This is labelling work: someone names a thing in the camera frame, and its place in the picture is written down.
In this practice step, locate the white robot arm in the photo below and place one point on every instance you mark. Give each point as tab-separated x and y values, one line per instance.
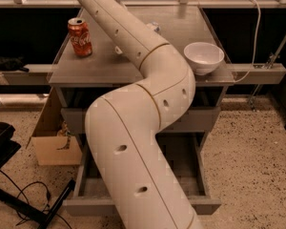
121	125

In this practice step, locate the red coca-cola can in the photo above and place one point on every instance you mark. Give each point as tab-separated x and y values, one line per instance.
80	36

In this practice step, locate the open cardboard box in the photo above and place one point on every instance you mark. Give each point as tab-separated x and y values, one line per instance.
52	142

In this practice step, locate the open grey lower drawer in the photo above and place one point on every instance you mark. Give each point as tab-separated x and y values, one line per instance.
91	197

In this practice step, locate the grey wooden drawer cabinet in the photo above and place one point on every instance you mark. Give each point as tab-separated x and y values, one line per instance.
204	97

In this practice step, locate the black bag on rail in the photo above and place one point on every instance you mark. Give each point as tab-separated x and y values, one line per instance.
10	64

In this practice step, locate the clear plastic water bottle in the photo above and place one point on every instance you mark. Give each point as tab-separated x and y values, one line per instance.
152	25

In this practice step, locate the white ceramic bowl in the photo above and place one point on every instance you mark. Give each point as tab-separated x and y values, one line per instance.
203	57

